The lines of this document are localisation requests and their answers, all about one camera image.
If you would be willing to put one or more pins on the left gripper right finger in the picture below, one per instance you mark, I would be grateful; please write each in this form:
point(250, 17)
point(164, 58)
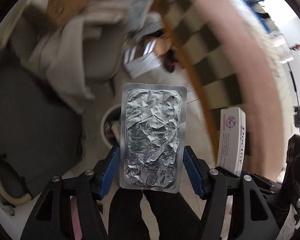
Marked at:
point(251, 217)

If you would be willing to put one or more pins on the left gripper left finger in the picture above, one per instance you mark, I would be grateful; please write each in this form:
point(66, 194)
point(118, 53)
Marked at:
point(51, 216)

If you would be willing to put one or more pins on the white medicine box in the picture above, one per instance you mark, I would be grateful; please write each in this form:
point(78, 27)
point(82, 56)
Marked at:
point(232, 140)

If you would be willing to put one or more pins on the silver foil blister pack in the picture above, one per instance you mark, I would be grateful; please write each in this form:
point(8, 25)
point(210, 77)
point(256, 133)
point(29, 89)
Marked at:
point(153, 123)

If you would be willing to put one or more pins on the white round trash bin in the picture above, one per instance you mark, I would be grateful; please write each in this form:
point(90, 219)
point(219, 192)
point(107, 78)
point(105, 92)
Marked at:
point(110, 127)

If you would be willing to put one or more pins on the pink suitcase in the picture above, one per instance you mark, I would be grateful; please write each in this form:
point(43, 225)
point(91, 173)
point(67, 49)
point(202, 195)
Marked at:
point(75, 219)

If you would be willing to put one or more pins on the left black trouser leg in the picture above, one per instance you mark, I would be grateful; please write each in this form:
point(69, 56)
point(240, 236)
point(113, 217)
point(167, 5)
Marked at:
point(125, 216)

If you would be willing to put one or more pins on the black trouser leg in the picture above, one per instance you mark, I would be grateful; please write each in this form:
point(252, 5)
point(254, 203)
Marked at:
point(125, 216)
point(174, 216)

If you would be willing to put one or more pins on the right black trouser leg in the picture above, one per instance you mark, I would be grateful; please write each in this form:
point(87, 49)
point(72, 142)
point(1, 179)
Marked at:
point(174, 216)

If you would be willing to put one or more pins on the grey folding cot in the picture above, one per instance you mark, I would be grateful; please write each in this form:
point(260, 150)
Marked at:
point(40, 135)

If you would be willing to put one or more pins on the checkered table skirt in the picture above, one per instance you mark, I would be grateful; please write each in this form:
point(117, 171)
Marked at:
point(203, 32)

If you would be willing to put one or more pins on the beige cloth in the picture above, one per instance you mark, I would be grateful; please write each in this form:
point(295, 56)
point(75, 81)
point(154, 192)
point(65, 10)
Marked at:
point(58, 59)

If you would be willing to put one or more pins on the white flat carton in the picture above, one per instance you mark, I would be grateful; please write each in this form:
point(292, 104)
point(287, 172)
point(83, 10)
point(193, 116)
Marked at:
point(142, 65)

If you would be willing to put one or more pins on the brown cardboard box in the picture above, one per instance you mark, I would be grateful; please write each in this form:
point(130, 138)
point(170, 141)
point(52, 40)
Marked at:
point(60, 12)

